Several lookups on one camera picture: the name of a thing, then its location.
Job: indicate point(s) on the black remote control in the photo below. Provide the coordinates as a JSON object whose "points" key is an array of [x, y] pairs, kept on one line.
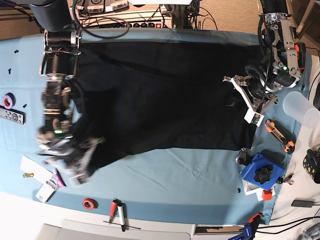
{"points": [[12, 115]]}

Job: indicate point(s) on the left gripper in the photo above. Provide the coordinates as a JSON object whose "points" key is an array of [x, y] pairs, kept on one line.
{"points": [[256, 105]]}

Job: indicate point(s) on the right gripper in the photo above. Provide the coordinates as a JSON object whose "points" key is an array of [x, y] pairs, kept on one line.
{"points": [[70, 157]]}

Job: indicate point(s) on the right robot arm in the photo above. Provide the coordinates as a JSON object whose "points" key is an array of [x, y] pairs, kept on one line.
{"points": [[62, 37]]}

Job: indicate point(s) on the white paper under box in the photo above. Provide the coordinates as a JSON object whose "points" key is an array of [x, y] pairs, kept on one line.
{"points": [[251, 189]]}

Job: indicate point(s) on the translucent plastic cup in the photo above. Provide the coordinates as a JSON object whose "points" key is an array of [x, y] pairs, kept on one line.
{"points": [[300, 109]]}

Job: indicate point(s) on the black power adapter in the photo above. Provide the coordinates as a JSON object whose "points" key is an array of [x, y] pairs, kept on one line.
{"points": [[302, 203]]}

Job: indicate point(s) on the purple tape roll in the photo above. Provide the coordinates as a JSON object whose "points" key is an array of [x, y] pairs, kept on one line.
{"points": [[8, 100]]}

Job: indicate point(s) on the blue box with knob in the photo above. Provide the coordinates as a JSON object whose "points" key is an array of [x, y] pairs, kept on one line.
{"points": [[262, 172]]}

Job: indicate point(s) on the white card packet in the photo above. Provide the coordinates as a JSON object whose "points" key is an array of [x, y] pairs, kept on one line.
{"points": [[46, 190]]}

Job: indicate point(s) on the white paper sheet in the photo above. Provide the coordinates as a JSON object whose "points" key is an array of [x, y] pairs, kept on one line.
{"points": [[40, 173]]}

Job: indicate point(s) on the light blue table cloth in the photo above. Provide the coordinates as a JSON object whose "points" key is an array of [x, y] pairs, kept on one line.
{"points": [[187, 186]]}

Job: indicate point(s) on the red cube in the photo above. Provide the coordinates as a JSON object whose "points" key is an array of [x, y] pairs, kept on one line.
{"points": [[266, 195]]}

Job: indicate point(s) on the pink tube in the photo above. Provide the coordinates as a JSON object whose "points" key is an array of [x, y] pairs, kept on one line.
{"points": [[58, 178]]}

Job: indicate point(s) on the black zip tie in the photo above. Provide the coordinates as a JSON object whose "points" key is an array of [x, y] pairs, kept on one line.
{"points": [[122, 225]]}

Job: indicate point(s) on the black power strip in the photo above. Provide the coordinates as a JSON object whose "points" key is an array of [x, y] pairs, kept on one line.
{"points": [[149, 24]]}

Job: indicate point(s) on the orange black utility knife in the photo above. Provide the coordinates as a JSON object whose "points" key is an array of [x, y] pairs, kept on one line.
{"points": [[286, 143]]}

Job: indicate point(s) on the orange black clamp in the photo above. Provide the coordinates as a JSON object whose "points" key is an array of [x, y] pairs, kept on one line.
{"points": [[300, 48]]}

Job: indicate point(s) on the white black marker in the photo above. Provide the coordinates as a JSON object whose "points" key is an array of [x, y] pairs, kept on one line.
{"points": [[121, 215]]}

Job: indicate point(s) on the black yellow dotted mug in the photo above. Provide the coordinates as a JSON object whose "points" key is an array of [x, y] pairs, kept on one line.
{"points": [[311, 163]]}

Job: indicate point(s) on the blue orange clamp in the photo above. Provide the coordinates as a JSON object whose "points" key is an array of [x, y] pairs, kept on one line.
{"points": [[249, 231]]}

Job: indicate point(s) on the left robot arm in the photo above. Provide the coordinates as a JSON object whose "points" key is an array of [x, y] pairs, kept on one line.
{"points": [[282, 63]]}

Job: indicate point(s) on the black graphic t-shirt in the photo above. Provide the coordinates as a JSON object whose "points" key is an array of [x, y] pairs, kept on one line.
{"points": [[142, 96]]}

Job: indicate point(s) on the red handled screwdriver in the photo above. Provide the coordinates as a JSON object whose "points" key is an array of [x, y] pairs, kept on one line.
{"points": [[112, 211]]}

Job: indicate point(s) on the brass cylinder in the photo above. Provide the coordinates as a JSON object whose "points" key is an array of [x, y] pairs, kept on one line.
{"points": [[28, 175]]}

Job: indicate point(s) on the red tape roll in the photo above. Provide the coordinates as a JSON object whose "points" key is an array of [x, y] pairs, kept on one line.
{"points": [[89, 204]]}

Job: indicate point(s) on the metal carabiner keys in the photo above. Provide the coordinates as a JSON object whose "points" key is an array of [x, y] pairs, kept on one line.
{"points": [[242, 158]]}

